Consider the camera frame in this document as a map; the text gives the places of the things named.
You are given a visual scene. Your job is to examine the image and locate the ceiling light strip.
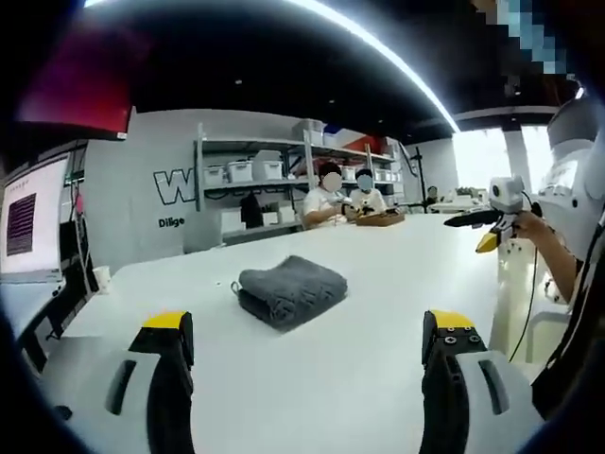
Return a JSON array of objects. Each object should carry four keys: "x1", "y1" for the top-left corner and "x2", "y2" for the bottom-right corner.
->
[{"x1": 82, "y1": 0, "x2": 463, "y2": 134}]

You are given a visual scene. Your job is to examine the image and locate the black tripod stand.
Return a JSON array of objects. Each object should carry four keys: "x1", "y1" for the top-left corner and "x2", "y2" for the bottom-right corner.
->
[{"x1": 408, "y1": 146, "x2": 432, "y2": 215}]

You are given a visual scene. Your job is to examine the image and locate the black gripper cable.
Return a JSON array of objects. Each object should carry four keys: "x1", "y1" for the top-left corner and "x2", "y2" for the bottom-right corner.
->
[{"x1": 507, "y1": 202, "x2": 545, "y2": 364}]

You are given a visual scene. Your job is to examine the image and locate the red hanging panel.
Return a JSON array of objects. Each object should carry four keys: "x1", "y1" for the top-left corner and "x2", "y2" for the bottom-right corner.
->
[{"x1": 17, "y1": 26, "x2": 139, "y2": 142}]

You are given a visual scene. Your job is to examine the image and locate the grey metal shelving unit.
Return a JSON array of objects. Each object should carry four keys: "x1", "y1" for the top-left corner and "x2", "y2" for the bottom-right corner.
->
[{"x1": 192, "y1": 118, "x2": 408, "y2": 240}]

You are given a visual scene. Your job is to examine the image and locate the person's right hand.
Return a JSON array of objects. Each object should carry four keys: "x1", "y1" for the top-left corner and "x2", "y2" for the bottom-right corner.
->
[{"x1": 512, "y1": 210, "x2": 545, "y2": 238}]

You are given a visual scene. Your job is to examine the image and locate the black bag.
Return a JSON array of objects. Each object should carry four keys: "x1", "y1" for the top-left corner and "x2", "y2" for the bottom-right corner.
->
[{"x1": 239, "y1": 192, "x2": 263, "y2": 229}]

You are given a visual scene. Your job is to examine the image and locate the white cup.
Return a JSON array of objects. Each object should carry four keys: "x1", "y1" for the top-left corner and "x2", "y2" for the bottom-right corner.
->
[{"x1": 91, "y1": 265, "x2": 112, "y2": 295}]

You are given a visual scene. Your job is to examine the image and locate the wooden tray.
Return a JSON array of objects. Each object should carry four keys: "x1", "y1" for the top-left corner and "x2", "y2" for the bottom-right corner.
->
[{"x1": 354, "y1": 212, "x2": 407, "y2": 228}]

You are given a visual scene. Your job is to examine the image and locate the grey towel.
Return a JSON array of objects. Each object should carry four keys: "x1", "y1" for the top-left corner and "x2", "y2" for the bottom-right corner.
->
[{"x1": 231, "y1": 254, "x2": 349, "y2": 333}]

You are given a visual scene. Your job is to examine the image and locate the computer monitor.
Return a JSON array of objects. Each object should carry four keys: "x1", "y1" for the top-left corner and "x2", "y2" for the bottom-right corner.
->
[{"x1": 0, "y1": 154, "x2": 71, "y2": 276}]

